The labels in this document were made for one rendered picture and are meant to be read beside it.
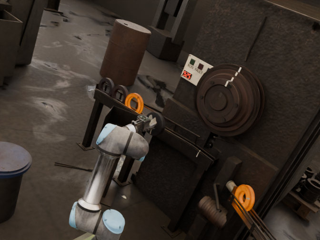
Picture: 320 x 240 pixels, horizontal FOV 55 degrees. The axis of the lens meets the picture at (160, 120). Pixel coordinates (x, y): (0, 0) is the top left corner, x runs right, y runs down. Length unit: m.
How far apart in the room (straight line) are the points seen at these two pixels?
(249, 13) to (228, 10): 0.16
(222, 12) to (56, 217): 1.80
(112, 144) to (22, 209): 1.07
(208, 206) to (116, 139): 0.88
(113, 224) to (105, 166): 0.28
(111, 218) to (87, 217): 0.11
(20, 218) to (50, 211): 0.20
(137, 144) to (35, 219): 1.08
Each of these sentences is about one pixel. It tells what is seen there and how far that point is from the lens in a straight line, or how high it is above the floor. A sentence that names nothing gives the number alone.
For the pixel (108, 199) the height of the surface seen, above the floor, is 0.01.
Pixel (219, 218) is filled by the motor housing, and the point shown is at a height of 0.50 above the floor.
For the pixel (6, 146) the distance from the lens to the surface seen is 2.13.
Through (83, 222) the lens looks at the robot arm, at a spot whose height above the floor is 0.54.
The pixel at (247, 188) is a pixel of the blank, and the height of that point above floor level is 0.78.
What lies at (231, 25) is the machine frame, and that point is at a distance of 2.23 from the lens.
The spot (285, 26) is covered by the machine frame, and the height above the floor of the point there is 1.66.
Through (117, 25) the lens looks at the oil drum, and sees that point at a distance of 4.78.
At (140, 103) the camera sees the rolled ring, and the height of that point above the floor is 0.73.
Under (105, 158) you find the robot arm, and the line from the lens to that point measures 1.48.
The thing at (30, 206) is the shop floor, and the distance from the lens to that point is 2.37.
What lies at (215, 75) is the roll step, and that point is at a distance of 2.04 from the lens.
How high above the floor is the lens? 1.64
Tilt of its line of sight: 23 degrees down
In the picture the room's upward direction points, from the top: 22 degrees clockwise
